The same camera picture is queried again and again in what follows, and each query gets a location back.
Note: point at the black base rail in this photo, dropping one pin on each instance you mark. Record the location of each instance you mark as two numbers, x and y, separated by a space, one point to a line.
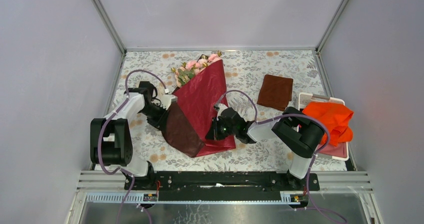
221 186

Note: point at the pink rose stem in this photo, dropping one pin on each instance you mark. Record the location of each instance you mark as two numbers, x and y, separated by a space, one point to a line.
204 60

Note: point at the dark maroon wrapping paper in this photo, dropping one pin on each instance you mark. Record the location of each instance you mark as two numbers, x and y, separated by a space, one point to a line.
190 118

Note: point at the pink cloth in basket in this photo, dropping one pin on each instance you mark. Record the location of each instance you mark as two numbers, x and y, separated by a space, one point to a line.
339 152

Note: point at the aluminium frame post right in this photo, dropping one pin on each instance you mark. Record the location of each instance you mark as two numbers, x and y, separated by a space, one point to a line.
339 11

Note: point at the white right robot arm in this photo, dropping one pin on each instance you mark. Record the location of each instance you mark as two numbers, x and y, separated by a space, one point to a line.
301 133

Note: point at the brown folded cloth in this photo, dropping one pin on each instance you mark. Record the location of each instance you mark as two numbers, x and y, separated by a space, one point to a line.
275 92

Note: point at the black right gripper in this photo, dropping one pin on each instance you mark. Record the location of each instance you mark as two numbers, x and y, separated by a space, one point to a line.
213 134

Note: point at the orange cloth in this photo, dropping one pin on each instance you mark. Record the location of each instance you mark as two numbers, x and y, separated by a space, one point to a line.
335 117

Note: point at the peach rose stem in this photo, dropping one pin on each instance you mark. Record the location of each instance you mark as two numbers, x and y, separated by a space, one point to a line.
186 72

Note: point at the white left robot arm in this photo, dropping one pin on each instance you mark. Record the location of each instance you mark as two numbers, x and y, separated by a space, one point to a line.
110 138

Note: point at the white plastic basket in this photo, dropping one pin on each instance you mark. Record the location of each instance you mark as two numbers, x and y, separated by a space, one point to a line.
305 98

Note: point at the floral patterned table mat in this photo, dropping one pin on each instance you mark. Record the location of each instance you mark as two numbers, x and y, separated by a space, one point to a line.
244 72

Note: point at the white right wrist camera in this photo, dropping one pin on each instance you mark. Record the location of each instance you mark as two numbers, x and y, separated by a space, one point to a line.
220 107

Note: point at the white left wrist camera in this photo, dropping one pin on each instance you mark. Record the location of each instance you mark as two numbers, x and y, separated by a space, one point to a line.
166 100

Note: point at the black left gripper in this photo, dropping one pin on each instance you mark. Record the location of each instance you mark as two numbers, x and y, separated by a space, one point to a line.
157 123

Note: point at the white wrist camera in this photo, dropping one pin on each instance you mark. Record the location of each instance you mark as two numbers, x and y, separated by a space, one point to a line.
220 107
166 100

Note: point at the aluminium frame post left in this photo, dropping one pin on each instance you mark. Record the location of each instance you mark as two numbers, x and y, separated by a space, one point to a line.
109 25

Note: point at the aluminium frame post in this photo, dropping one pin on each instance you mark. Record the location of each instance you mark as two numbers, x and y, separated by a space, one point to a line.
109 25
339 11

